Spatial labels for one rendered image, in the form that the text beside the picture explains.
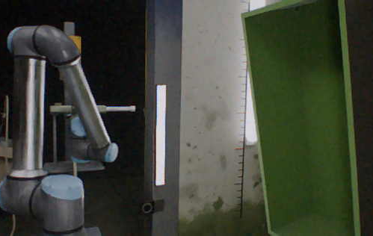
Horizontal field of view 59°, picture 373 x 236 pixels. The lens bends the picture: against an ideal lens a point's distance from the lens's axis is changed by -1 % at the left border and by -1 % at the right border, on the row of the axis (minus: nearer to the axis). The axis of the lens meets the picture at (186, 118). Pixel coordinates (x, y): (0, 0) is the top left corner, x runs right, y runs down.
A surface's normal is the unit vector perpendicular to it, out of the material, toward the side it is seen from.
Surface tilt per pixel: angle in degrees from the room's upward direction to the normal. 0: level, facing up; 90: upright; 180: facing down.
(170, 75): 90
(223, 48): 90
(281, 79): 90
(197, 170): 90
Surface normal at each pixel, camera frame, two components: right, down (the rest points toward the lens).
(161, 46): 0.40, 0.10
